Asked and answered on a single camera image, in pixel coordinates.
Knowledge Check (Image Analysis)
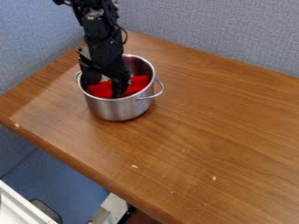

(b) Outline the red cloth object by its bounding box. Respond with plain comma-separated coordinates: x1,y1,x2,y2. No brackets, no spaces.
87,74,150,99

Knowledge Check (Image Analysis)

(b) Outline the metal pot with handles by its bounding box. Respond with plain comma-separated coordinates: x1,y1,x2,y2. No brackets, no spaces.
75,54,164,122

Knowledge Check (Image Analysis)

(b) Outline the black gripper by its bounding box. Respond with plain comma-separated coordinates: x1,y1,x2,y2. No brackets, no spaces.
76,33,131,99

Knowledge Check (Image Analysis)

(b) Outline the white table leg bracket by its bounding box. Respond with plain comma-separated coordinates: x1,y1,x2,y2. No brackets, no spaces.
87,193,128,224

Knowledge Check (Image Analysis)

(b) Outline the white appliance lower left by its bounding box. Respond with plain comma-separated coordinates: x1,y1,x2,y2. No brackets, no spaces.
0,180,59,224

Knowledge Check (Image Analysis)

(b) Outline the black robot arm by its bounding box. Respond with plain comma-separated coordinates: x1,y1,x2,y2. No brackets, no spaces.
52,0,131,98

